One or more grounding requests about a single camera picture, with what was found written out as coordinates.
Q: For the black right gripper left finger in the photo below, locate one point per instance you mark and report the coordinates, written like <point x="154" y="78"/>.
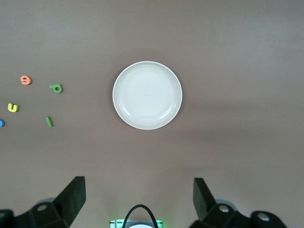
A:
<point x="61" y="206"/>

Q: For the brown table cover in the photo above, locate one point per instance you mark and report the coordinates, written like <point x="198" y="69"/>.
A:
<point x="152" y="35"/>

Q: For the green letter p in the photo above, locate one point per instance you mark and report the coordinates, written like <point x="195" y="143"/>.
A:
<point x="54" y="86"/>

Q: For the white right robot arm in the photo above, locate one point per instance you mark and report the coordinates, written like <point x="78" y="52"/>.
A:
<point x="140" y="226"/>

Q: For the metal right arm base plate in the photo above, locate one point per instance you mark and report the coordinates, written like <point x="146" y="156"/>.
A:
<point x="114" y="224"/>

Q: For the yellow letter n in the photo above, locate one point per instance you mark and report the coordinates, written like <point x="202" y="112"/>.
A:
<point x="13" y="110"/>

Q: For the blue letter p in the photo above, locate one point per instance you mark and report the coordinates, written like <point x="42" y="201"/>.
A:
<point x="1" y="123"/>

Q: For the green letter l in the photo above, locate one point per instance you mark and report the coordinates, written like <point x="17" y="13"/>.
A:
<point x="49" y="121"/>

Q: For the beige brown plate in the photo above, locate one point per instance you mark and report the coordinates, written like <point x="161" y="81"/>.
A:
<point x="147" y="95"/>

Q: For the orange letter e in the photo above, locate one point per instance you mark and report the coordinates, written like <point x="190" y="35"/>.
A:
<point x="26" y="82"/>

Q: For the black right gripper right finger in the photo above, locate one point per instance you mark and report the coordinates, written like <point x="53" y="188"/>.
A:
<point x="209" y="213"/>

